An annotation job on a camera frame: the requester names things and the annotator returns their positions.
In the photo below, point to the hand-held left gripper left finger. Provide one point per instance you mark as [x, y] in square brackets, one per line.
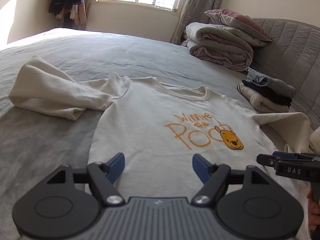
[116, 167]

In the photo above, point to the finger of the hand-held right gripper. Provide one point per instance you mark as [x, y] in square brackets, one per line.
[287, 155]
[267, 161]

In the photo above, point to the white printed sweatshirt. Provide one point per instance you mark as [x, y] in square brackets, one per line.
[150, 110]

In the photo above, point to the grey quilted headboard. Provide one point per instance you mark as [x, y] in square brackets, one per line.
[295, 55]

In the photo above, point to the grey patterned curtain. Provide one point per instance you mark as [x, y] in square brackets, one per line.
[197, 7]

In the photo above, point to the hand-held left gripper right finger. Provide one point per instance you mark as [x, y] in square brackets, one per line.
[201, 167]

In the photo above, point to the folded grey pink quilt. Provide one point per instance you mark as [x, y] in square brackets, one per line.
[220, 47]

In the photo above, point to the bed with grey sheet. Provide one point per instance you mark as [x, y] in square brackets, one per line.
[75, 50]

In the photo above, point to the folded grey garment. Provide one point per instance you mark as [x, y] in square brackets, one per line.
[277, 85]

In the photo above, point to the white plush toy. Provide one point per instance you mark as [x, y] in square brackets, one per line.
[315, 140]

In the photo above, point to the folded beige garment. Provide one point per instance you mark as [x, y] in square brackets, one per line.
[260, 102]

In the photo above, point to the person's right hand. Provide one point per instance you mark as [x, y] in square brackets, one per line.
[314, 217]

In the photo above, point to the folded black garment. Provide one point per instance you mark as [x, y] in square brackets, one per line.
[275, 96]

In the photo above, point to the grey pink pillow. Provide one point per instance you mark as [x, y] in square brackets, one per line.
[237, 25]

